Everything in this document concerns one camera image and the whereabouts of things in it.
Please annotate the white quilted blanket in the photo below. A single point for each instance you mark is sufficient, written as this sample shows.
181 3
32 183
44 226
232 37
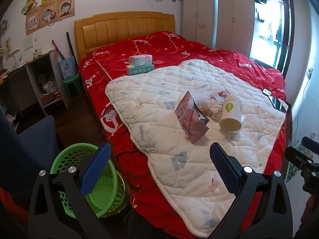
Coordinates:
174 114

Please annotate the black smartphone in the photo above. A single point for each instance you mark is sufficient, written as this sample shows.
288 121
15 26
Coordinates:
277 104

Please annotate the green plastic stool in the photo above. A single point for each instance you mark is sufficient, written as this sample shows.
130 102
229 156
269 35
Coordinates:
73 86

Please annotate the white shelf desk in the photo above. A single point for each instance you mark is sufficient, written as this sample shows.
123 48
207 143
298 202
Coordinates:
34 91

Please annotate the pink snack wrapper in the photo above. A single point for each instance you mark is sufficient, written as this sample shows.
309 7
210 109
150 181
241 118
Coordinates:
192 120

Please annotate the cartoon wall posters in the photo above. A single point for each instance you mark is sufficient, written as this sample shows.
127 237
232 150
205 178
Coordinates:
41 13

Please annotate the white desk lamp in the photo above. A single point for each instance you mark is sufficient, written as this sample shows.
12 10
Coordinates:
12 54

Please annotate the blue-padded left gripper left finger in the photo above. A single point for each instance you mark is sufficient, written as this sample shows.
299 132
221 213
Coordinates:
58 207

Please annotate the blue chair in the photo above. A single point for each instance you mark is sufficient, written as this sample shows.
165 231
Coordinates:
24 155

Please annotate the white pink tissue pack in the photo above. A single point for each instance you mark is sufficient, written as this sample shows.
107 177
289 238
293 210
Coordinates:
140 60

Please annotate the teal tissue pack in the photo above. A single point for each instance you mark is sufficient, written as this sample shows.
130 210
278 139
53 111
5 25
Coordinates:
134 70

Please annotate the wooden headboard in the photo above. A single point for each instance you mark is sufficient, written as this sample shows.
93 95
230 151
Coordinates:
97 31

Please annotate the white charger box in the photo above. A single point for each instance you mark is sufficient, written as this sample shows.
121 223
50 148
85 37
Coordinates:
266 92

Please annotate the clear plastic bag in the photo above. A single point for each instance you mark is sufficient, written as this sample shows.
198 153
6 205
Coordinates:
210 102

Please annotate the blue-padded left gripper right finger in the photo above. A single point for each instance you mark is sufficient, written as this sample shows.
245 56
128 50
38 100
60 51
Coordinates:
273 216

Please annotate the green plastic waste basket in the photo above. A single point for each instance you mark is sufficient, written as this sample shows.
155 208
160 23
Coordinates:
109 192

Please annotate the wall power socket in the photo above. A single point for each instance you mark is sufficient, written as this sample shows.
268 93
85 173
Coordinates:
309 72

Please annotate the white wardrobe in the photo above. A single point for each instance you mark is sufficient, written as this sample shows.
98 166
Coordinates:
220 24

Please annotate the window with dark frame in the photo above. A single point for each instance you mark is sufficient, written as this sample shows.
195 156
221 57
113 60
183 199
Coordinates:
274 30

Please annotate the blue paper bag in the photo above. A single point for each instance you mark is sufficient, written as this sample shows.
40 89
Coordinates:
67 68

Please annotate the white paper cup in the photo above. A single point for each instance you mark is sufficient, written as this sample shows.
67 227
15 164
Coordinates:
231 114

